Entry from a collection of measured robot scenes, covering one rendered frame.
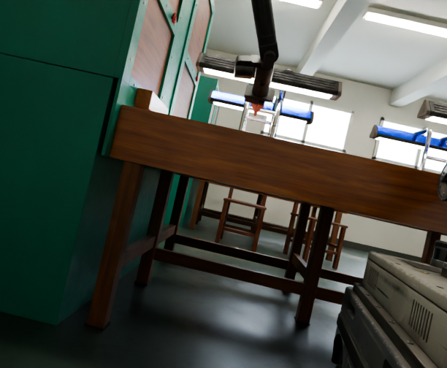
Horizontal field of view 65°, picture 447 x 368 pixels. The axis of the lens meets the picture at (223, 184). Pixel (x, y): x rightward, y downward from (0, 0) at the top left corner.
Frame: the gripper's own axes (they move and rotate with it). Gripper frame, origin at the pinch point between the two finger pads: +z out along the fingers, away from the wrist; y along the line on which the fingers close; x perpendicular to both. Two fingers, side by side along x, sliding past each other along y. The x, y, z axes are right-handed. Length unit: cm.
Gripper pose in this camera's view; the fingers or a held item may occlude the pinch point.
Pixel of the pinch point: (255, 113)
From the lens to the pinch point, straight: 132.4
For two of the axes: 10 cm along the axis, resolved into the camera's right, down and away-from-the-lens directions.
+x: -1.9, 7.4, -6.5
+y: -9.8, -2.1, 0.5
